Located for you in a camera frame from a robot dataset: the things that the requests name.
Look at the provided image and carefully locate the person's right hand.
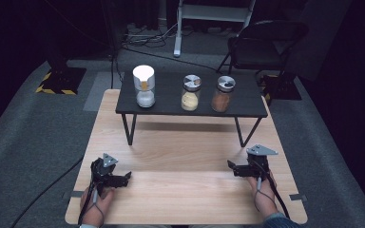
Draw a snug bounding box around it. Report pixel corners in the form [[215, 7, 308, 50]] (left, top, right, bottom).
[[246, 172, 279, 218]]

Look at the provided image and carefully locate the yellow spice jar metal lid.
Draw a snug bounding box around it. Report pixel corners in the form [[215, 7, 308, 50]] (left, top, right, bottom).
[[181, 74, 202, 112]]

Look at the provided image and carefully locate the long black floor cable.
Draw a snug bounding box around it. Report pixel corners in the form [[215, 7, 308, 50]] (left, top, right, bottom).
[[122, 47, 221, 74]]

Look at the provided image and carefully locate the black shelf with metal legs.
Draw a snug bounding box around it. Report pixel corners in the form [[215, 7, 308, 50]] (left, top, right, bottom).
[[115, 71, 269, 148]]

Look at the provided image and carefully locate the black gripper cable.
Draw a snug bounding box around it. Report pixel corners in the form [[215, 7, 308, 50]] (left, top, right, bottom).
[[77, 180, 96, 226], [259, 164, 291, 219]]

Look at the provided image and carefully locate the grey fabric panel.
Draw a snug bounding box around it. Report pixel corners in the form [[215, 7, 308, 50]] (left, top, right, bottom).
[[284, 0, 353, 82]]

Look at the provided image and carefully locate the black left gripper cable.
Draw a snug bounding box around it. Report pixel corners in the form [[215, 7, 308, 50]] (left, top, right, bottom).
[[77, 180, 96, 226]]

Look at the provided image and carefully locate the bundle of floor cables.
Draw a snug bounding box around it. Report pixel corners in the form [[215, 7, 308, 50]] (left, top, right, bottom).
[[122, 22, 179, 49]]

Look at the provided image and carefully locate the grey right gripper cord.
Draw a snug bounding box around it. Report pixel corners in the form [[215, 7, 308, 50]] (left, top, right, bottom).
[[254, 177, 277, 212]]

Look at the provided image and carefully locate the grey left gripper cord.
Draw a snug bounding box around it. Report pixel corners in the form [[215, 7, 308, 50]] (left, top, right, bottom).
[[91, 189, 106, 222]]

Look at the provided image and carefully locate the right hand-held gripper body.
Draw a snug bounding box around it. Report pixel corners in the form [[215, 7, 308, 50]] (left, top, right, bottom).
[[246, 144, 279, 180]]

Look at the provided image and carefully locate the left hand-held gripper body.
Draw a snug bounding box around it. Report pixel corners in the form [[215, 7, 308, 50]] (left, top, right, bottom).
[[89, 153, 120, 195]]

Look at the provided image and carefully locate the grey gripper cord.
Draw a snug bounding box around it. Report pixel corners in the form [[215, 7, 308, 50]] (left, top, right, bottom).
[[254, 177, 277, 212], [91, 189, 106, 222]]

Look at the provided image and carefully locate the person's left hand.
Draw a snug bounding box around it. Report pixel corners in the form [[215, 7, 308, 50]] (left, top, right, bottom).
[[80, 188, 115, 226]]

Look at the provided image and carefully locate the black striped stand base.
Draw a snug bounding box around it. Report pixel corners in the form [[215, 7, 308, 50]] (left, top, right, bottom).
[[259, 72, 302, 102], [35, 51, 87, 96]]

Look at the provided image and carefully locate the brown spice jar metal lid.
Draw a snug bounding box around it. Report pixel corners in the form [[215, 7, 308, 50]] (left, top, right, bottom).
[[211, 75, 237, 113]]

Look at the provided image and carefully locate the white metal stand frame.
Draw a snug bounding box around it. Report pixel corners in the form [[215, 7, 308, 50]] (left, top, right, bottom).
[[173, 0, 257, 58]]

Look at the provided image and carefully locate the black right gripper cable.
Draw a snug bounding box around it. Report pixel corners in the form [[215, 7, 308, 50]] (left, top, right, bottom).
[[259, 164, 291, 219]]

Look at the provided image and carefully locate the black folding chair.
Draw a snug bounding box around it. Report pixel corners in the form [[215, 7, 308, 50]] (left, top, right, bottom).
[[217, 19, 310, 80]]

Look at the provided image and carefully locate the white-lidded glass jar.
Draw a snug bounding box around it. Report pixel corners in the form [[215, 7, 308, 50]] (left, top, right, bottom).
[[132, 65, 156, 108]]

